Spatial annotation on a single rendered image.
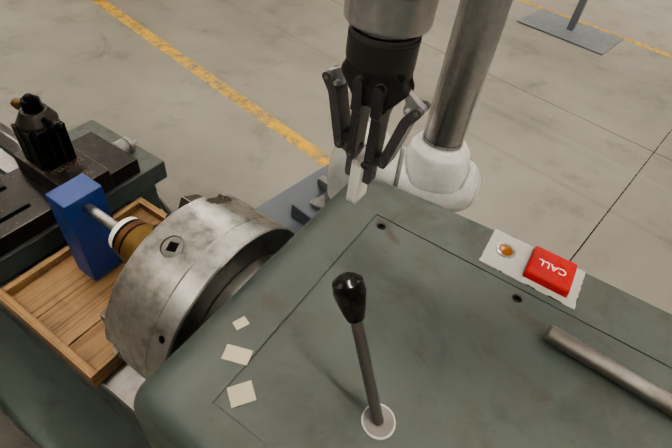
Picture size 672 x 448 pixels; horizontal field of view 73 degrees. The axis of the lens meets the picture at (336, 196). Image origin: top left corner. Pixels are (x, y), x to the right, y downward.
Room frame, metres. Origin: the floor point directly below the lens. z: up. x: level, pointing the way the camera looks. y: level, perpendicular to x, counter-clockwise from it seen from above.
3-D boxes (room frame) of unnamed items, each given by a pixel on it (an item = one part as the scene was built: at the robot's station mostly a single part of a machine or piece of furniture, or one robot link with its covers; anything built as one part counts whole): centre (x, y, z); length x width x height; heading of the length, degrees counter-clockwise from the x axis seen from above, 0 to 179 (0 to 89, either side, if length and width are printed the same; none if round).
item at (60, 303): (0.56, 0.44, 0.88); 0.36 x 0.30 x 0.04; 152
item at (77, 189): (0.59, 0.49, 1.00); 0.08 x 0.06 x 0.23; 152
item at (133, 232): (0.50, 0.32, 1.08); 0.09 x 0.09 x 0.09; 62
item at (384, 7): (0.45, -0.03, 1.59); 0.09 x 0.09 x 0.06
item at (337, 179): (0.97, -0.06, 0.97); 0.18 x 0.16 x 0.22; 84
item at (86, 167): (0.76, 0.64, 1.00); 0.20 x 0.10 x 0.05; 62
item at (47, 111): (0.77, 0.66, 1.13); 0.08 x 0.08 x 0.03
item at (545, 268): (0.42, -0.31, 1.26); 0.06 x 0.06 x 0.02; 62
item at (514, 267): (0.43, -0.29, 1.23); 0.13 x 0.08 x 0.06; 62
